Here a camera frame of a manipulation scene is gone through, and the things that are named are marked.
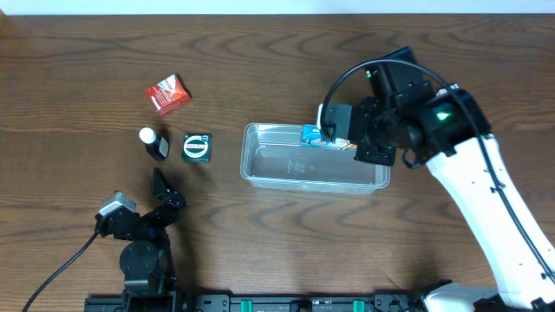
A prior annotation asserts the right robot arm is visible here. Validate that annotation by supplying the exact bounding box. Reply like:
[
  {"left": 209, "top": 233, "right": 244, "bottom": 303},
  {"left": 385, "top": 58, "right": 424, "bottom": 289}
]
[{"left": 320, "top": 47, "right": 554, "bottom": 311}]

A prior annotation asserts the dark bottle white cap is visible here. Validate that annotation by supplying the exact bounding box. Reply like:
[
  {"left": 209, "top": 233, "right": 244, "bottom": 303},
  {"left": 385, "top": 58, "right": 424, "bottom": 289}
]
[{"left": 139, "top": 127, "right": 170, "bottom": 161}]

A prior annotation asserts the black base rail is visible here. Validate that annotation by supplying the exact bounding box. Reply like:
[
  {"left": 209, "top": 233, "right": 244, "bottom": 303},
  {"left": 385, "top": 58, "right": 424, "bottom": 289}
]
[{"left": 83, "top": 291, "right": 425, "bottom": 312}]

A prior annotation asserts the left black cable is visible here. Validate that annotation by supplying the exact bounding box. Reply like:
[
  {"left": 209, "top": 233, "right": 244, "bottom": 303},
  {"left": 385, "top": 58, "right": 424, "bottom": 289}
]
[{"left": 21, "top": 231, "right": 101, "bottom": 312}]

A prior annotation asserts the black cable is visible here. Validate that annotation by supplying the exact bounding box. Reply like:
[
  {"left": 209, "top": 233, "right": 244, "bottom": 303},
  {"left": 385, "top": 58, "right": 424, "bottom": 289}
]
[
  {"left": 321, "top": 57, "right": 555, "bottom": 283},
  {"left": 21, "top": 231, "right": 101, "bottom": 312}
]

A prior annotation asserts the green Zam-Buk tin box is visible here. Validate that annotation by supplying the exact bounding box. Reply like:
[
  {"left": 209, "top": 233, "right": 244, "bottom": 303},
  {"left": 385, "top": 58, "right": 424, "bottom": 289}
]
[{"left": 181, "top": 133, "right": 212, "bottom": 163}]

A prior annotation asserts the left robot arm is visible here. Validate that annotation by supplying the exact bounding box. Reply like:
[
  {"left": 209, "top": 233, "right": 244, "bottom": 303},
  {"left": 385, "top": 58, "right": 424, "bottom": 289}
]
[{"left": 95, "top": 167, "right": 186, "bottom": 311}]

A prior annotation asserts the blue cooling patch box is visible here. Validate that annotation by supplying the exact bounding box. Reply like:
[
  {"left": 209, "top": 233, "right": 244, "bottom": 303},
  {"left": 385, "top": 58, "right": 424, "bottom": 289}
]
[{"left": 300, "top": 125, "right": 357, "bottom": 151}]

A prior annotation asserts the right black cable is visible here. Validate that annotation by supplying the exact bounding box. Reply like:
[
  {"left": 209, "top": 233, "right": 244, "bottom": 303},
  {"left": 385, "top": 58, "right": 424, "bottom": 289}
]
[{"left": 321, "top": 57, "right": 555, "bottom": 283}]

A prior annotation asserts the clear plastic container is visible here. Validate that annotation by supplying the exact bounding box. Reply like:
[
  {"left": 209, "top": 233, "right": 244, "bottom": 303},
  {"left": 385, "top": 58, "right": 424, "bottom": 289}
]
[{"left": 240, "top": 123, "right": 390, "bottom": 194}]

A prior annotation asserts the red small box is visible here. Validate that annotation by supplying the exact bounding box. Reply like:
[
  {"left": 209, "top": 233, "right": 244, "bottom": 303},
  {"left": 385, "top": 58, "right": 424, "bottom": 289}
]
[{"left": 145, "top": 74, "right": 192, "bottom": 116}]

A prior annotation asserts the white Panadol box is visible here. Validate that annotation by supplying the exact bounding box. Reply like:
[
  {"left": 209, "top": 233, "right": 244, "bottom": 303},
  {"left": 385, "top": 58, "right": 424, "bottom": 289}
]
[{"left": 436, "top": 83, "right": 459, "bottom": 96}]

